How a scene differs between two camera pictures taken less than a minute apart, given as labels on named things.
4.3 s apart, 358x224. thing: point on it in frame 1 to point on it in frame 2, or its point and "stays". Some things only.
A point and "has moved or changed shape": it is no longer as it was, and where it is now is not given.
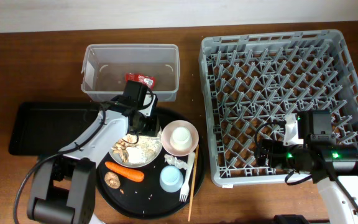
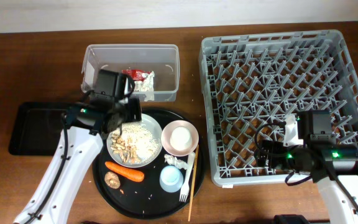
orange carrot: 131,174 stays
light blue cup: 171,178 stays
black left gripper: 153,129 to 133,104
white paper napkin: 135,154 to 146,86
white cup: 181,139 stays
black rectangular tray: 45,128 stays
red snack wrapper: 149,81 has moved or changed shape
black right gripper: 276,147 stays
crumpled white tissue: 178,163 stays
